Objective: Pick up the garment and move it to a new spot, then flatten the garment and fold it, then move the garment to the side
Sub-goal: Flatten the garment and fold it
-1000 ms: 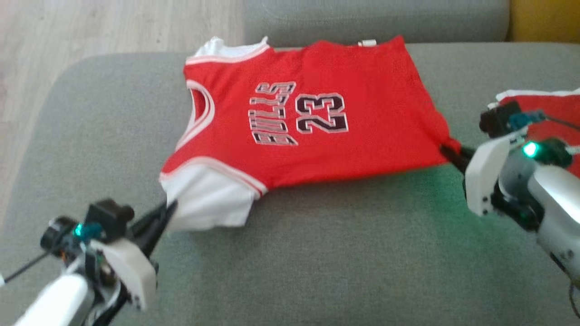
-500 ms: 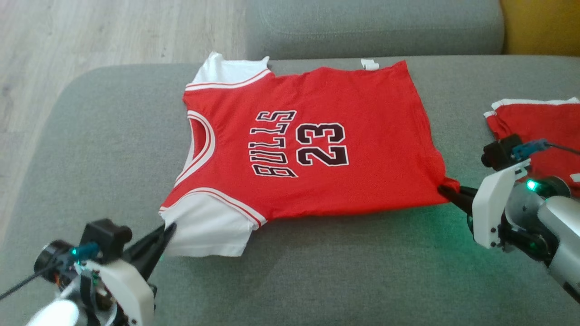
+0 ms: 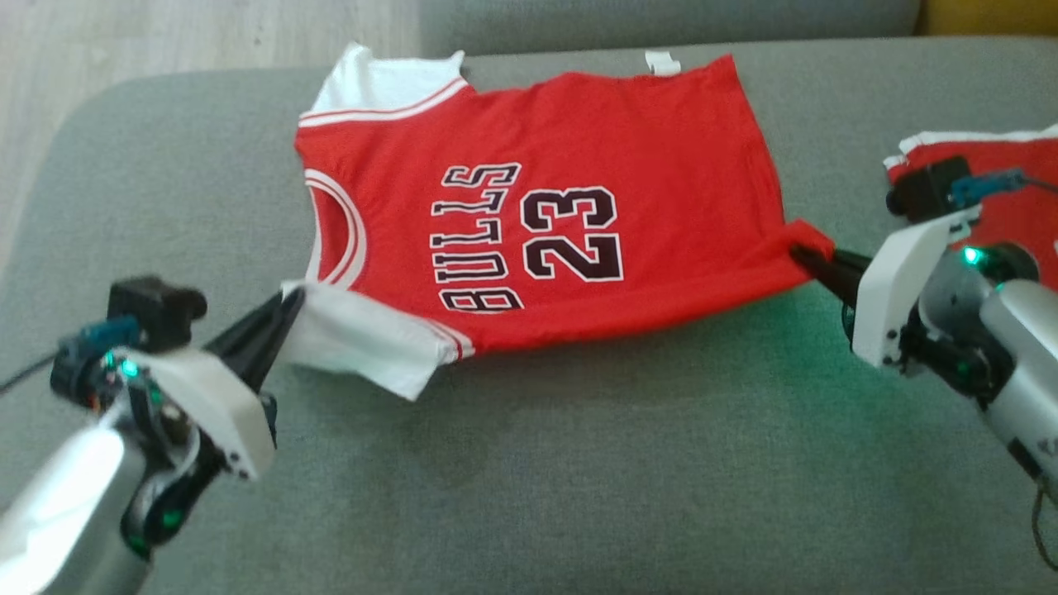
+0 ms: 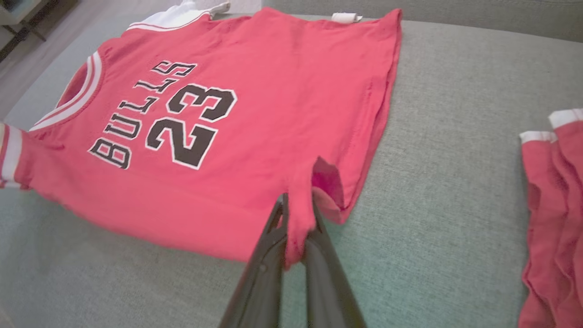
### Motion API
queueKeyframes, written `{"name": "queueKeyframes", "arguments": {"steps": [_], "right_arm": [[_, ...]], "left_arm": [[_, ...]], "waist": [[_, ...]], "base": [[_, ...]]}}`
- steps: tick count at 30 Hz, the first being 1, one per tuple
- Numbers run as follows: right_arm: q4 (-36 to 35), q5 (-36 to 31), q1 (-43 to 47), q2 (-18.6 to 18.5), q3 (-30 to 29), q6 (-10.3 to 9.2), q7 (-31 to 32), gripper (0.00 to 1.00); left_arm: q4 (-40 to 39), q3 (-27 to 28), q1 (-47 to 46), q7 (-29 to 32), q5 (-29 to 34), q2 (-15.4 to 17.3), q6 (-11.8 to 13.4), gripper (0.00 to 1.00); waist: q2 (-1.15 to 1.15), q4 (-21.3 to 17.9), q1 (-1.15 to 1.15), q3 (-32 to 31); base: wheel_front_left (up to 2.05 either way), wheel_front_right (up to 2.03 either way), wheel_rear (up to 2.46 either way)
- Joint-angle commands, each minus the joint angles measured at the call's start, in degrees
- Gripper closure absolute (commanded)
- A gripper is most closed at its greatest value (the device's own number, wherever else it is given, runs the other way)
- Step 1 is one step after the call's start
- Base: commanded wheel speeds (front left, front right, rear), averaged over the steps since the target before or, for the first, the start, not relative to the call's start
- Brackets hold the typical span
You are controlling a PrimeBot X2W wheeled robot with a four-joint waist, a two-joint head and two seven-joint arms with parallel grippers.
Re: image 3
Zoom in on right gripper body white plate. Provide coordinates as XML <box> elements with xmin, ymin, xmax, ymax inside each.
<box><xmin>850</xmin><ymin>209</ymin><xmax>994</xmax><ymax>404</ymax></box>

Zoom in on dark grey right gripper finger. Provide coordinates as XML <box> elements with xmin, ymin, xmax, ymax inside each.
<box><xmin>788</xmin><ymin>245</ymin><xmax>873</xmax><ymax>280</ymax></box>
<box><xmin>796</xmin><ymin>258</ymin><xmax>867</xmax><ymax>313</ymax></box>

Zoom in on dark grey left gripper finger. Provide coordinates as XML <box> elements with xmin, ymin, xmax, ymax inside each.
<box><xmin>201</xmin><ymin>286</ymin><xmax>307</xmax><ymax>366</ymax></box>
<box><xmin>241</xmin><ymin>306</ymin><xmax>308</xmax><ymax>395</ymax></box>

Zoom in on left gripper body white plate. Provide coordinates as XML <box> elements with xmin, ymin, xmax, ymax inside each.
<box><xmin>120</xmin><ymin>345</ymin><xmax>279</xmax><ymax>561</ymax></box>

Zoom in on red shorts with white stripes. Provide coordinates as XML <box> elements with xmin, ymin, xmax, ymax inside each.
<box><xmin>883</xmin><ymin>124</ymin><xmax>1058</xmax><ymax>294</ymax></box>

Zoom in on red Bulls 23 jersey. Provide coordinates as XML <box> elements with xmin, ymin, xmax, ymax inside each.
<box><xmin>281</xmin><ymin>41</ymin><xmax>836</xmax><ymax>403</ymax></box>

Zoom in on large yellow sofa back cushion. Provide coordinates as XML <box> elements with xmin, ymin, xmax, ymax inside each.
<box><xmin>916</xmin><ymin>0</ymin><xmax>1058</xmax><ymax>38</ymax></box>

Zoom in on grey sofa back cushion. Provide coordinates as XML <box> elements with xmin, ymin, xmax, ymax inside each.
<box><xmin>417</xmin><ymin>0</ymin><xmax>922</xmax><ymax>57</ymax></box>

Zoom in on large grey sofa chaise cushion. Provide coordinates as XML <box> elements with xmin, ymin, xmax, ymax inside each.
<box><xmin>0</xmin><ymin>35</ymin><xmax>1058</xmax><ymax>595</ymax></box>

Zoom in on right arm cable teal connector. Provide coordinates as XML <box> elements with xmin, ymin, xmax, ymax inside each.
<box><xmin>949</xmin><ymin>168</ymin><xmax>1058</xmax><ymax>573</ymax></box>

